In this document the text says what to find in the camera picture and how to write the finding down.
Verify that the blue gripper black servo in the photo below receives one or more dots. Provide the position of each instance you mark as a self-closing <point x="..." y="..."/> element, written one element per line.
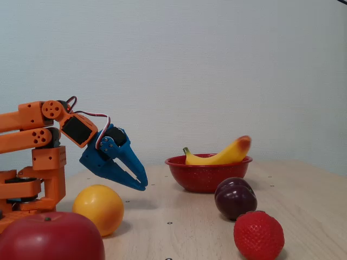
<point x="93" y="160"/>

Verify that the yellow toy banana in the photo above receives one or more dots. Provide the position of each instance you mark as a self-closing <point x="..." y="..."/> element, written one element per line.
<point x="230" y="153"/>

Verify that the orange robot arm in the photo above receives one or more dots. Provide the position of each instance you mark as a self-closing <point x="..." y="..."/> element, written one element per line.
<point x="46" y="168"/>

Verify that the red speckled enamel bowl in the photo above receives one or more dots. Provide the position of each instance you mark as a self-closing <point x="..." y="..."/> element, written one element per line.
<point x="206" y="176"/>

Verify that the orange toy fruit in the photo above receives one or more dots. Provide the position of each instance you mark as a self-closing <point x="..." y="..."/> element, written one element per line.
<point x="97" y="208"/>

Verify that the red toy apple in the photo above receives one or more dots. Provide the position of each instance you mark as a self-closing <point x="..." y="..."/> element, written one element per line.
<point x="48" y="238"/>

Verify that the purple toy plum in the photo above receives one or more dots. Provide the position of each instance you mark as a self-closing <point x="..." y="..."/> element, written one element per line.
<point x="234" y="199"/>

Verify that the red toy strawberry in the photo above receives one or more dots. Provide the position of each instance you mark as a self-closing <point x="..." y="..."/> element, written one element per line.
<point x="257" y="235"/>

